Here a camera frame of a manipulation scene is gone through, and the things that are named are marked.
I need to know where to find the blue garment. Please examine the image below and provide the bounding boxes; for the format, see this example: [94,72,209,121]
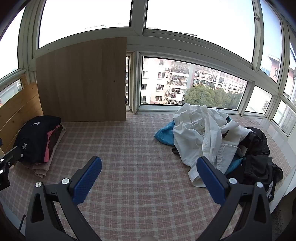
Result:
[154,117,247,175]

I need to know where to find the white window frame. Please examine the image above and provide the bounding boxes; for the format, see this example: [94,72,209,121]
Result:
[0,0,296,137]

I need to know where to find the plaid bed sheet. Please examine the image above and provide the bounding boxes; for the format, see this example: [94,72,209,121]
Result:
[0,111,292,241]

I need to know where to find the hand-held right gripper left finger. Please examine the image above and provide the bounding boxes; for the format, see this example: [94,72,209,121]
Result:
[25,156,103,241]

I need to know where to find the light wooden board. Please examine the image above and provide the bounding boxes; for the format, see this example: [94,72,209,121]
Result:
[36,37,128,122]

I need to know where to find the dark brown folded garment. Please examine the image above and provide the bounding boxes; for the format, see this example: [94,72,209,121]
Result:
[49,125,64,154]

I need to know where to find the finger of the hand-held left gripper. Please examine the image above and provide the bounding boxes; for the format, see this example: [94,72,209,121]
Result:
[0,146,22,191]

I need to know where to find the pink folded garment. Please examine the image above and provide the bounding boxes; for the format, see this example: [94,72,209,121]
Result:
[43,130,60,163]

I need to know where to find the apartment building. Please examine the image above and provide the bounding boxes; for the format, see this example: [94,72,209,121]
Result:
[141,57,248,109]

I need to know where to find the dark grey garment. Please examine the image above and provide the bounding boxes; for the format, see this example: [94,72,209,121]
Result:
[238,127,271,158]

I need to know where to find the white shirt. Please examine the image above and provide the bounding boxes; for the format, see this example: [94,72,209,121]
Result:
[172,103,252,188]

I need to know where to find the beige folded garment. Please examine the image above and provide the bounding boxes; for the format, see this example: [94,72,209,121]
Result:
[31,126,67,179]

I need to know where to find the green tree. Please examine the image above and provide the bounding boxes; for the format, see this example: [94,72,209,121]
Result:
[185,85,241,109]

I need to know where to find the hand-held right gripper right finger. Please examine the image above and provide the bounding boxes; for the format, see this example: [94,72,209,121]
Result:
[196,156,273,241]

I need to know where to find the pine wood panel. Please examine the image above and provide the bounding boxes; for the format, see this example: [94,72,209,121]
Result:
[0,71,44,166]

